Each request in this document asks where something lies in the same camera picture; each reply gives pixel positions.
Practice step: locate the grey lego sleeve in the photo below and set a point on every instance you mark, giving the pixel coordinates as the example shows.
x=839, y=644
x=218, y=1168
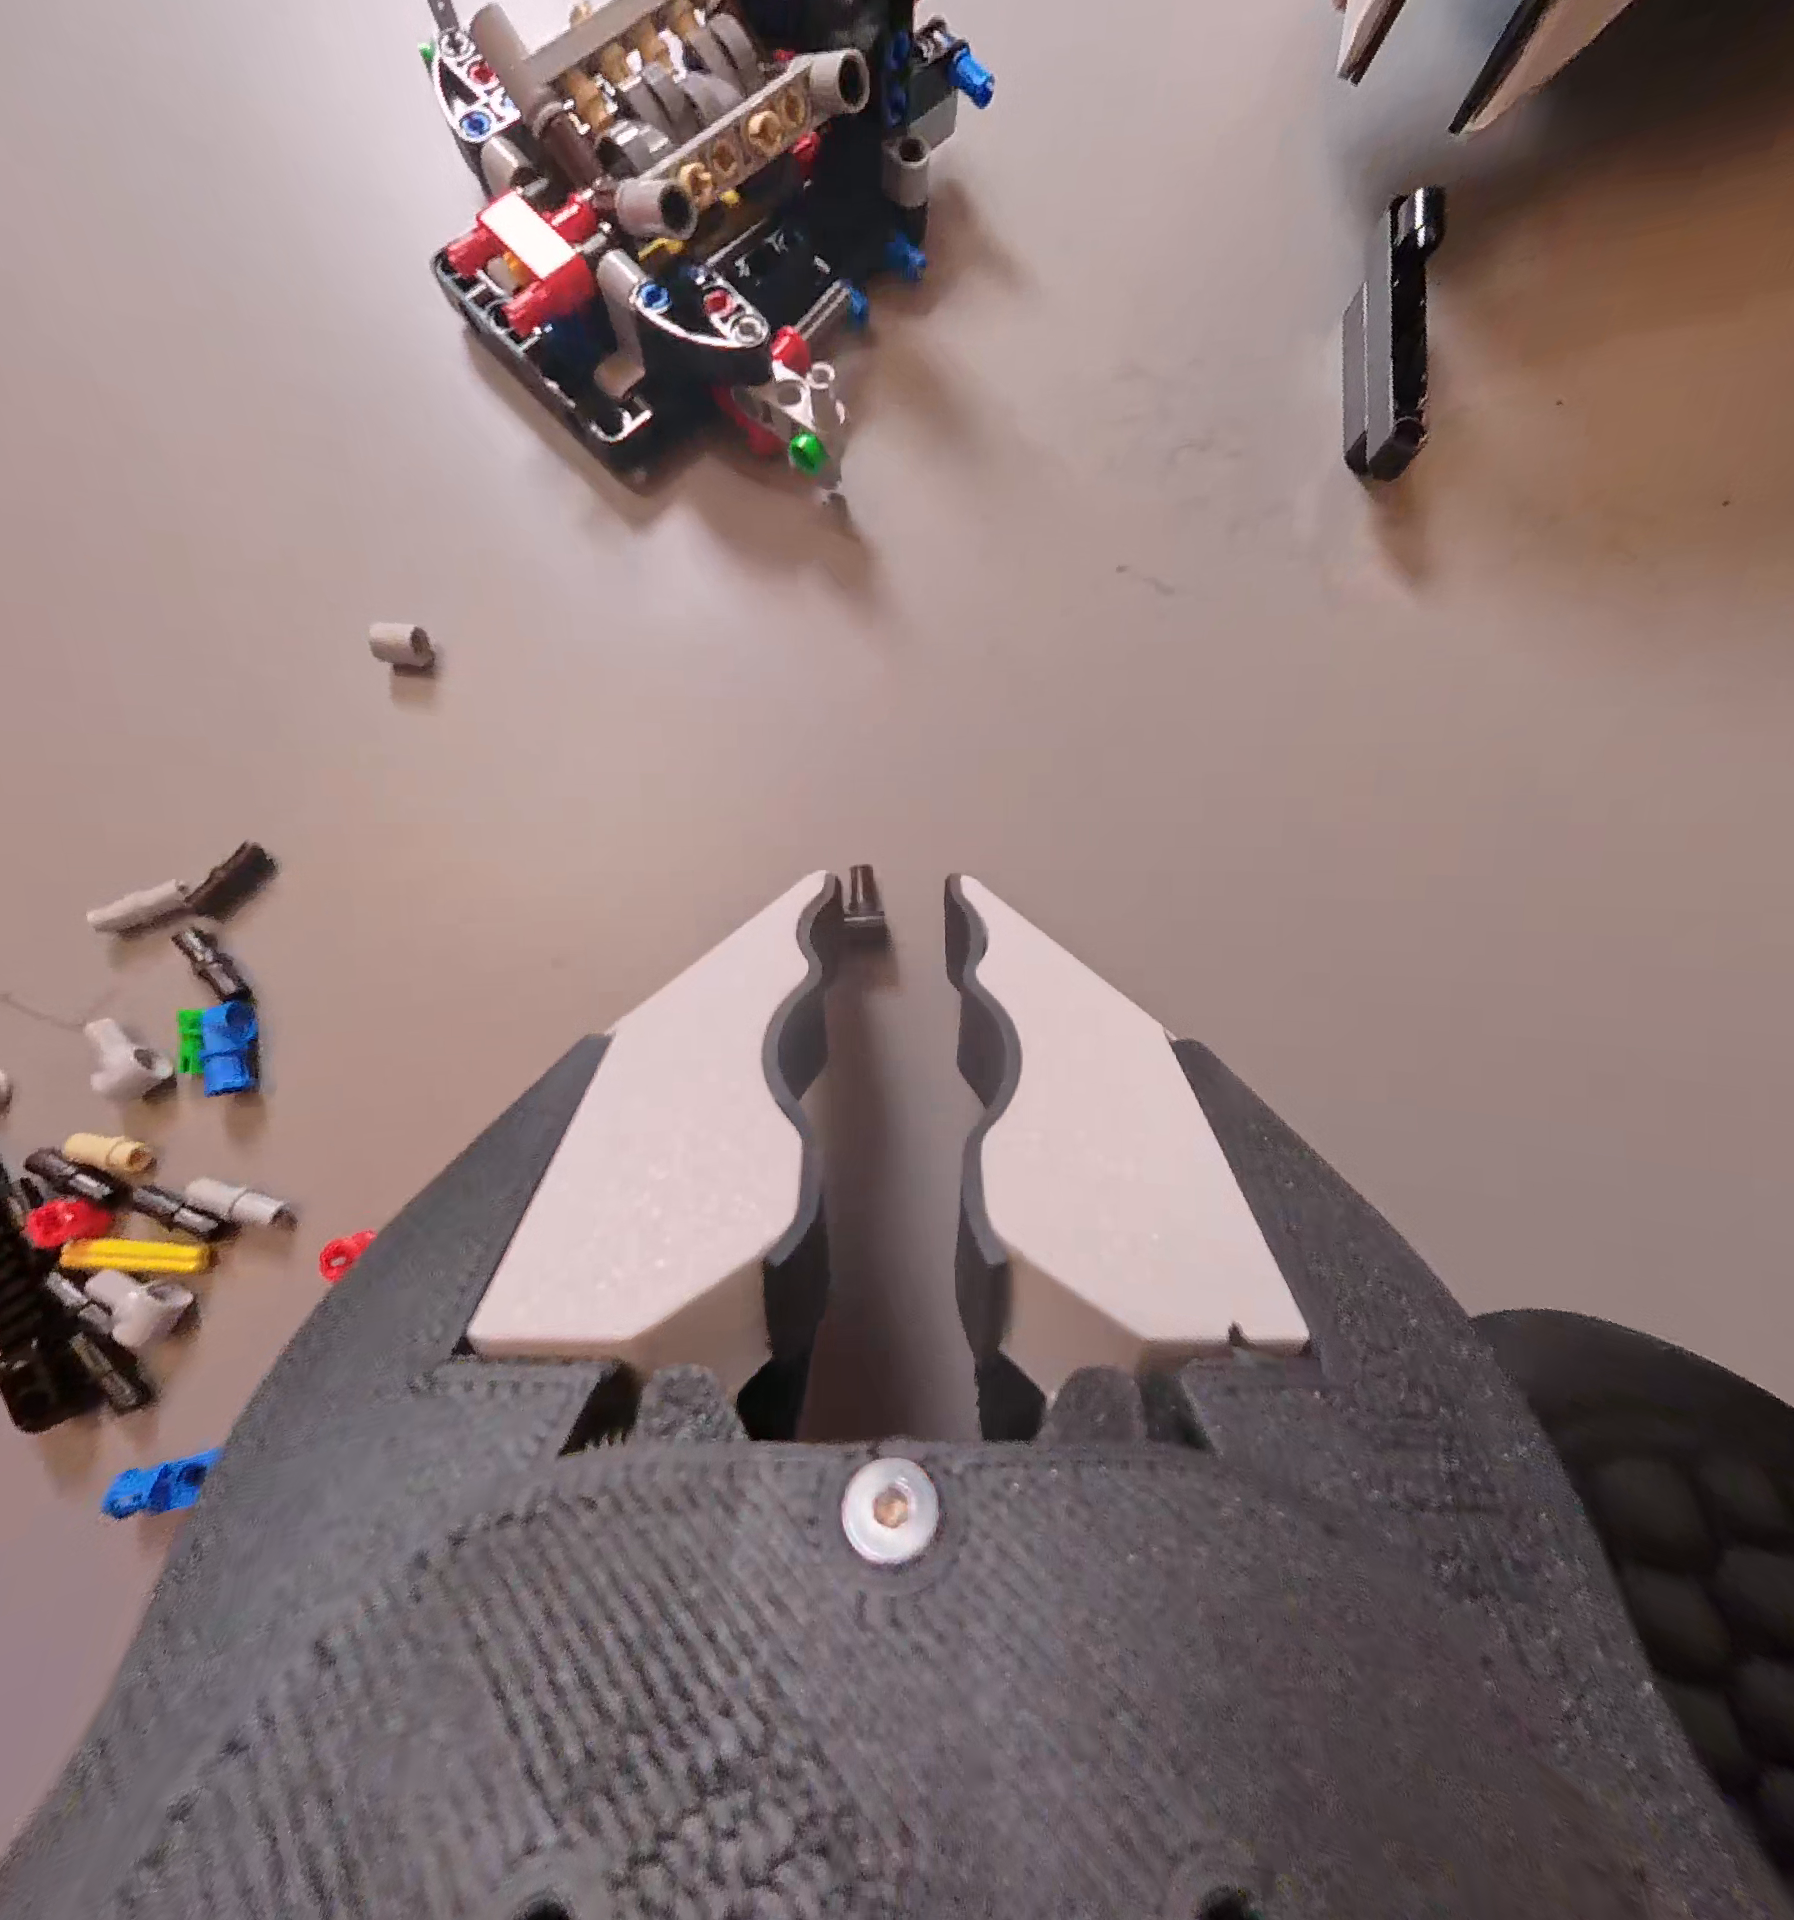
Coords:
x=399, y=644

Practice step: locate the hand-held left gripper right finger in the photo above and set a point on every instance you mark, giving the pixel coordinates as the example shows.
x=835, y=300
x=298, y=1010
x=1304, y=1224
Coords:
x=1122, y=1185

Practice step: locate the lego engine assembly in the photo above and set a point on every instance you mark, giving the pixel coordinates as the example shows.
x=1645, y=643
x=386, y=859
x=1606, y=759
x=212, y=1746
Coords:
x=686, y=224

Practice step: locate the dark brown lego pin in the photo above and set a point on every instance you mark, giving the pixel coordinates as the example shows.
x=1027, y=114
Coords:
x=864, y=902

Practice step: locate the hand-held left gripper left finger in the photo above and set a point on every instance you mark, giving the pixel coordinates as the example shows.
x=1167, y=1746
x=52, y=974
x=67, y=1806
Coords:
x=642, y=1185

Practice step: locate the black padded chair seat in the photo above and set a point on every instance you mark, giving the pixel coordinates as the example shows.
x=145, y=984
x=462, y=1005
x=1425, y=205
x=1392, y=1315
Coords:
x=1737, y=1575

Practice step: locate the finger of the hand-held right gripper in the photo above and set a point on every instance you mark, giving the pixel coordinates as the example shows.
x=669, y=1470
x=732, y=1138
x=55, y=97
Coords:
x=1369, y=30
x=1536, y=45

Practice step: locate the black lego beam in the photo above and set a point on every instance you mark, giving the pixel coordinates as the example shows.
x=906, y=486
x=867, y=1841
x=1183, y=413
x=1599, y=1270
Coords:
x=1383, y=360

